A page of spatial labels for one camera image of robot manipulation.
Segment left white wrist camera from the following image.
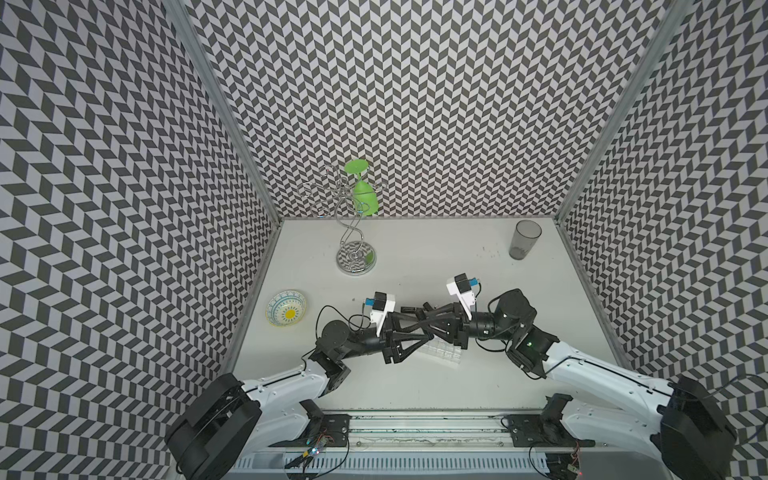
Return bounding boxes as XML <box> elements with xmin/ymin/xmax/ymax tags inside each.
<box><xmin>365</xmin><ymin>292</ymin><xmax>396</xmax><ymax>336</ymax></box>

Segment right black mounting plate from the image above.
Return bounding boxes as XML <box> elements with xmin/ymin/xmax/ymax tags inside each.
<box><xmin>501</xmin><ymin>393</ymin><xmax>596</xmax><ymax>448</ymax></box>

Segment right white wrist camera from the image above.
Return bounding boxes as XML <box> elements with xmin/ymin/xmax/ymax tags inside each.
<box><xmin>446</xmin><ymin>273</ymin><xmax>481</xmax><ymax>320</ymax></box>

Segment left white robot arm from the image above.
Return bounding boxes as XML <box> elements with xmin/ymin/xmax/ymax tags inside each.
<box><xmin>165</xmin><ymin>309</ymin><xmax>439</xmax><ymax>479</ymax></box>

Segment right circuit board wires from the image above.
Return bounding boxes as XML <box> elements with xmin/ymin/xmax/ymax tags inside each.
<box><xmin>527</xmin><ymin>442</ymin><xmax>584</xmax><ymax>480</ymax></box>

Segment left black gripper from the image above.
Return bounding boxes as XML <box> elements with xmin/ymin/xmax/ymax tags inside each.
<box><xmin>338</xmin><ymin>309</ymin><xmax>428</xmax><ymax>363</ymax></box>

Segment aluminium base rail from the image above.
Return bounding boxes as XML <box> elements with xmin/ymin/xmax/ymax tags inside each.
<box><xmin>226</xmin><ymin>411</ymin><xmax>672</xmax><ymax>479</ymax></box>

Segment grey glass tumbler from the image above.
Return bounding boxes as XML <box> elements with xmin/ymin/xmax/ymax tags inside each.
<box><xmin>509</xmin><ymin>219</ymin><xmax>542</xmax><ymax>260</ymax></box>

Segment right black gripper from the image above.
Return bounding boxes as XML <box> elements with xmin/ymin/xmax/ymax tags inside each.
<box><xmin>420</xmin><ymin>301</ymin><xmax>518</xmax><ymax>349</ymax></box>

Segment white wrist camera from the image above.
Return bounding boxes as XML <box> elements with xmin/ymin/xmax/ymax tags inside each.
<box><xmin>446</xmin><ymin>273</ymin><xmax>481</xmax><ymax>320</ymax></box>
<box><xmin>365</xmin><ymin>292</ymin><xmax>396</xmax><ymax>336</ymax></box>

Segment metal wire cup stand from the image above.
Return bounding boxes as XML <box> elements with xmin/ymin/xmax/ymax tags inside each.
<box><xmin>328</xmin><ymin>166</ymin><xmax>378</xmax><ymax>276</ymax></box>

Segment left circuit board wires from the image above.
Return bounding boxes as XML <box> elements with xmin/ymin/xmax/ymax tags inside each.
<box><xmin>283</xmin><ymin>434</ymin><xmax>350</xmax><ymax>480</ymax></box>

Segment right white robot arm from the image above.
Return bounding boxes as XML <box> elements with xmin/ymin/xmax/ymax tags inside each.
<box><xmin>410</xmin><ymin>289</ymin><xmax>737</xmax><ymax>479</ymax></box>

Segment clear acrylic lipstick organizer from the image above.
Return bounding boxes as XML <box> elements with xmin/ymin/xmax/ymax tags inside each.
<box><xmin>416</xmin><ymin>338</ymin><xmax>463</xmax><ymax>368</ymax></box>

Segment black mounting plate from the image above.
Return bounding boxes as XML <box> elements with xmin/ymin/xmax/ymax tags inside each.
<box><xmin>270</xmin><ymin>400</ymin><xmax>351</xmax><ymax>448</ymax></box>
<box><xmin>501</xmin><ymin>393</ymin><xmax>596</xmax><ymax>448</ymax></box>

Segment circuit board wires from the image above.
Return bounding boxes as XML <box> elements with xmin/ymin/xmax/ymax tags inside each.
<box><xmin>527</xmin><ymin>442</ymin><xmax>584</xmax><ymax>480</ymax></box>
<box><xmin>283</xmin><ymin>434</ymin><xmax>350</xmax><ymax>480</ymax></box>

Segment yellow blue patterned bowl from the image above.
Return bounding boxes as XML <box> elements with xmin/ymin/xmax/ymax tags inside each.
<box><xmin>266</xmin><ymin>290</ymin><xmax>307</xmax><ymax>327</ymax></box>

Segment green plastic goblet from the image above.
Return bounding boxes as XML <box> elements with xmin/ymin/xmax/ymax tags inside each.
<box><xmin>344</xmin><ymin>159</ymin><xmax>379</xmax><ymax>217</ymax></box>

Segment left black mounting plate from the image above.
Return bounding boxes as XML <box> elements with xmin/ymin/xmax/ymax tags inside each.
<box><xmin>270</xmin><ymin>400</ymin><xmax>351</xmax><ymax>448</ymax></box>

